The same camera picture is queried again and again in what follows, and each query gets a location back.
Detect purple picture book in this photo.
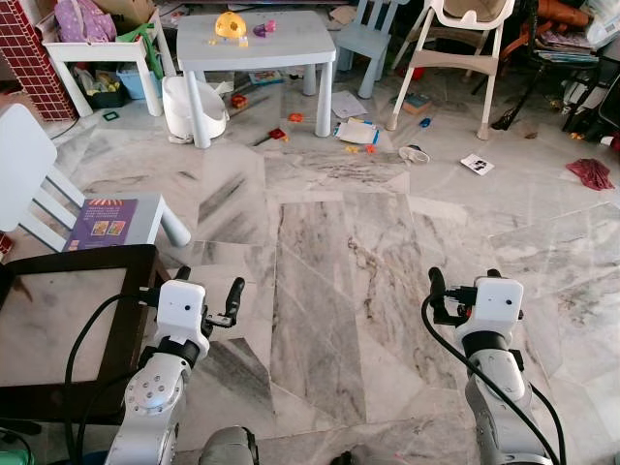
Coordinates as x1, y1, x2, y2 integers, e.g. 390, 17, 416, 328
63, 199, 140, 252

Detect small white booklet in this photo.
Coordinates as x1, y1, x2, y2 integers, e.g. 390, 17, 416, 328
460, 153, 496, 176

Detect dark wooden marble-top table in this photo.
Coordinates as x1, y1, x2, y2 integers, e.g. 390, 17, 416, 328
0, 244, 173, 423

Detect grey left robot leg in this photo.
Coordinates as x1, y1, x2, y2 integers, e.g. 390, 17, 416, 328
198, 426, 260, 465

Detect red crumpled cloth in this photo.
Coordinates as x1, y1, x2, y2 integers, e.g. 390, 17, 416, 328
567, 158, 616, 192

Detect blue white picture book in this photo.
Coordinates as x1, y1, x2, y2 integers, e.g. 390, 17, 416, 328
334, 119, 382, 146

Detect black storage bin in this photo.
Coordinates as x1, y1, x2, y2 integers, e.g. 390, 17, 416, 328
77, 66, 132, 109

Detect white child chair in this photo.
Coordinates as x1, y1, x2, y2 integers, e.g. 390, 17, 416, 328
0, 102, 193, 255

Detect blue storage bin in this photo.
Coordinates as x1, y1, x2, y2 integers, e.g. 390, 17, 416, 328
116, 63, 162, 101

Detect white paper sheet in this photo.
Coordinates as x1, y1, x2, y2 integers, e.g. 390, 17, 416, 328
331, 90, 371, 119

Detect white baby high chair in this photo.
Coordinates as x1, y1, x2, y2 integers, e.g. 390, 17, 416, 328
387, 0, 517, 142

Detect grey plastic kids table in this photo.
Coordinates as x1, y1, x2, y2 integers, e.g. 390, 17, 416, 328
176, 12, 338, 150

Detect white small side table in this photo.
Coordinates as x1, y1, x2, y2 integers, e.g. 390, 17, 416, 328
44, 37, 168, 118

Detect yellow dome toy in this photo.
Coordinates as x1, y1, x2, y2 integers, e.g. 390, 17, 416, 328
214, 12, 249, 47

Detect light blue child chair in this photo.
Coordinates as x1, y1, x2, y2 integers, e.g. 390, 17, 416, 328
337, 0, 404, 98

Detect red brick-pattern playhouse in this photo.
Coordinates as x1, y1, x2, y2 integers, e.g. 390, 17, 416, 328
0, 0, 78, 122

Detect purple dotted bag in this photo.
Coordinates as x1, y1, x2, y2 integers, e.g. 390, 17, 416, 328
53, 0, 118, 44

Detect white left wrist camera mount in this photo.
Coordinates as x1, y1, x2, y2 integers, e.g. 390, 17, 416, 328
155, 281, 210, 359

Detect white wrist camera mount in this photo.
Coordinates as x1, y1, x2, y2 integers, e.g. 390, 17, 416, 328
155, 281, 210, 359
455, 278, 525, 356

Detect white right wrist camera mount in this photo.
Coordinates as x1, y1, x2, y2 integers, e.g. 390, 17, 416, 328
455, 278, 525, 356

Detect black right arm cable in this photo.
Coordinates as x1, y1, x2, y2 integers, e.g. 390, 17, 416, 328
421, 295, 569, 465

